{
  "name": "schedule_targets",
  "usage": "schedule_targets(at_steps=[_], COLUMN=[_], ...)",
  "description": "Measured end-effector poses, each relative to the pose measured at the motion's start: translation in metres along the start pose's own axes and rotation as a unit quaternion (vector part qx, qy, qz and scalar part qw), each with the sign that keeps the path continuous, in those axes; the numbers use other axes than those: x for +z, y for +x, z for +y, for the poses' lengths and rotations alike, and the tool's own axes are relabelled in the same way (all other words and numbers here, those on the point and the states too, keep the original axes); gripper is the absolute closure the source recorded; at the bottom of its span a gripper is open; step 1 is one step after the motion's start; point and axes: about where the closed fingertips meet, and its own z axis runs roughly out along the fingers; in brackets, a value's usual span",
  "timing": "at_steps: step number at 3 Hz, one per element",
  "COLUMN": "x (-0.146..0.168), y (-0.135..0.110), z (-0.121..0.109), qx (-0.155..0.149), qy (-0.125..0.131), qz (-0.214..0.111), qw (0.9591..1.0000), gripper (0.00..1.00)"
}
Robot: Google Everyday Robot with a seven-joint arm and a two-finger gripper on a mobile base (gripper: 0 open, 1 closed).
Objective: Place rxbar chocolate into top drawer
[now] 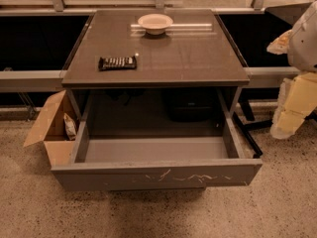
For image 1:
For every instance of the crumpled wrapper in box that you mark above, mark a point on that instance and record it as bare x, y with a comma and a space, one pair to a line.
70, 127

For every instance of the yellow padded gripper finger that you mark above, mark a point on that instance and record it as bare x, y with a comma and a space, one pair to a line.
280, 45
296, 100

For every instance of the white bowl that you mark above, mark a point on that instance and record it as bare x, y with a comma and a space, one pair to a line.
155, 24

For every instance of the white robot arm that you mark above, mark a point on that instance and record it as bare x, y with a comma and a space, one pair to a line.
302, 50

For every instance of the grey cabinet with glossy top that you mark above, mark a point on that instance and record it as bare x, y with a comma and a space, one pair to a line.
194, 51

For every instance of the open cardboard box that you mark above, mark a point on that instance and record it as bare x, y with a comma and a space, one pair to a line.
49, 129

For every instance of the grey open top drawer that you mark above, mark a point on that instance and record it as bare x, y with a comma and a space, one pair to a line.
132, 144

